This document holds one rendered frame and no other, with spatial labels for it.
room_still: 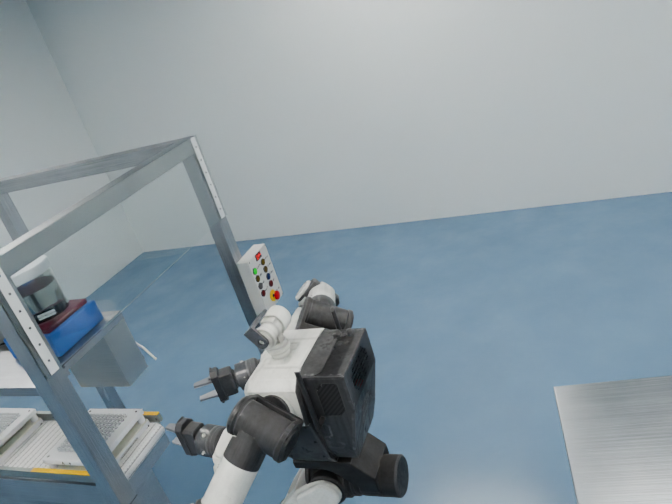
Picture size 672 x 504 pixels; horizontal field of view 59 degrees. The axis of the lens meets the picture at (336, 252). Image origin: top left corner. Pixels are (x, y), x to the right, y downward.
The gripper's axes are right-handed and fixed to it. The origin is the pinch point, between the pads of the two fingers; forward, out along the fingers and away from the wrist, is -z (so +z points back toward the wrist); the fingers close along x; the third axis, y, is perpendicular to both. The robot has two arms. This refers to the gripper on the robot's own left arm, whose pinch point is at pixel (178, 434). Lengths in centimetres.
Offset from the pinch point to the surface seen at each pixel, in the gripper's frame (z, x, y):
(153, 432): -30.4, 15.8, 11.9
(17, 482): -71, 18, -17
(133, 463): -27.9, 16.6, -1.0
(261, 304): -27, 9, 81
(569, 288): 66, 105, 248
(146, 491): -41, 40, 5
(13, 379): -37.4, -28.5, -14.6
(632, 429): 116, 16, 40
